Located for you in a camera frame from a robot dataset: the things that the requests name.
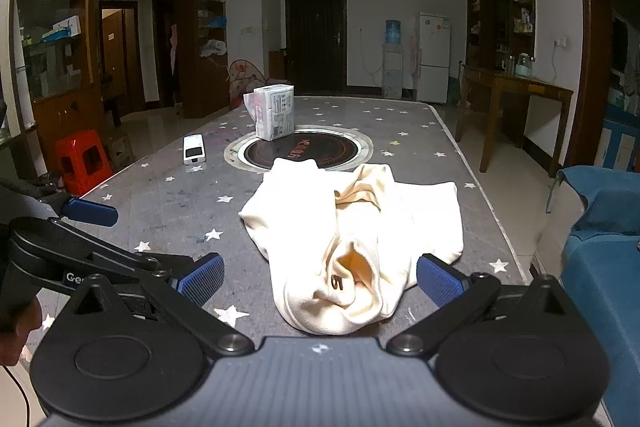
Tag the dark wooden door frame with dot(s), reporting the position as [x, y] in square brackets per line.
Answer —
[587, 32]

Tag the grey star-print tablecloth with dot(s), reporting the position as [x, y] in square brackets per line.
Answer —
[175, 207]

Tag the wooden side table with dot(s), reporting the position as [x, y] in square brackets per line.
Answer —
[520, 89]

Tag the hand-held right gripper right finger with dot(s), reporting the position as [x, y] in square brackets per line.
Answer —
[440, 279]

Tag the white plastic bag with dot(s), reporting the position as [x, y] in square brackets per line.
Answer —
[214, 48]

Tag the white remote control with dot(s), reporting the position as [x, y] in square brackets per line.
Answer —
[194, 150]

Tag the pale green lidded jar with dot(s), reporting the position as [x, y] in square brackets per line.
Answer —
[523, 67]

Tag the person's left hand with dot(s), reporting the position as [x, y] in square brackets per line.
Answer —
[20, 332]

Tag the wooden open shelf cabinet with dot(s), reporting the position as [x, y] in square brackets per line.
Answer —
[200, 82]

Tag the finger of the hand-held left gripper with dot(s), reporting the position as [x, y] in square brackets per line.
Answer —
[90, 212]
[100, 247]

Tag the blue and white cabinet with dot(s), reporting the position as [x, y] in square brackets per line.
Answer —
[620, 137]

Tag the blue water bottle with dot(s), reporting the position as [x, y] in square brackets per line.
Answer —
[393, 32]

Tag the white tissue pack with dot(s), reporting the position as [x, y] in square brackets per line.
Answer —
[272, 112]

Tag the dark wooden wall shelf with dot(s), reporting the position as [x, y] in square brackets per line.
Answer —
[492, 7]

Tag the round black built-in cooktop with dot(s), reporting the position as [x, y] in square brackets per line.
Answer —
[310, 149]

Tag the white refrigerator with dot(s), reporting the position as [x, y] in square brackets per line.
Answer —
[433, 57]

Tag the red plastic stool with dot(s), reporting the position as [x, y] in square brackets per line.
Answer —
[80, 157]

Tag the pink patterned baby seat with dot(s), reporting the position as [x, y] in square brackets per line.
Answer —
[242, 79]

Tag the dark wooden door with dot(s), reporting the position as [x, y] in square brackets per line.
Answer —
[315, 37]

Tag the blue sofa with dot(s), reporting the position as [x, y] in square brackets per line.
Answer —
[605, 257]

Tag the cream sweatshirt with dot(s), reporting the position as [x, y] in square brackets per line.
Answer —
[320, 227]

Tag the tall wooden display cabinet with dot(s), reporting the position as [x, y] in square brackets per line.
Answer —
[55, 82]

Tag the white water dispenser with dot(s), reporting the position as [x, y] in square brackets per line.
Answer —
[393, 72]

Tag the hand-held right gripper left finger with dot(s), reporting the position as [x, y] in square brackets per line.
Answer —
[202, 279]

